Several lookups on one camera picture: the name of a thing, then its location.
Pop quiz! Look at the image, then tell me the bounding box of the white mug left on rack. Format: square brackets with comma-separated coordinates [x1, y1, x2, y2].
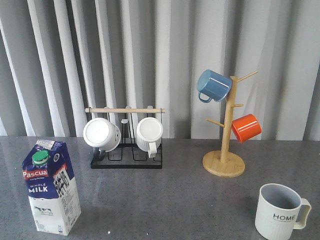
[83, 117, 121, 160]

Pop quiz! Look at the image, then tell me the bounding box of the blue white milk carton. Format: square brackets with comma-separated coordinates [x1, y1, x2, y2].
[22, 139, 82, 236]

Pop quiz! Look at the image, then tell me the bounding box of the blue enamel mug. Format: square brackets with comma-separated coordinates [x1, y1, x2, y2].
[196, 69, 232, 103]

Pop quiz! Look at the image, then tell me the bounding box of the orange enamel mug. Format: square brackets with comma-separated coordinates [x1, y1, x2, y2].
[231, 114, 262, 143]

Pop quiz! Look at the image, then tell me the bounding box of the white ribbed mug on rack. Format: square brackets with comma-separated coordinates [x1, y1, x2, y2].
[136, 117, 163, 158]

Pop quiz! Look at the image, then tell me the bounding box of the wooden mug tree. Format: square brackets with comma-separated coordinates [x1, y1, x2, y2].
[202, 70, 258, 178]

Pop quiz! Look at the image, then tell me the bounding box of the black wire mug rack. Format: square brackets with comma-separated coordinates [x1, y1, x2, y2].
[85, 106, 166, 169]

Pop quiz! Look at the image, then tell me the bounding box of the grey pleated curtain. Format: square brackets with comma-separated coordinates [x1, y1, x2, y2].
[0, 0, 320, 141]

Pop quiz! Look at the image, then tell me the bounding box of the cream HOME mug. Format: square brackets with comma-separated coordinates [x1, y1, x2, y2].
[255, 183, 312, 240]

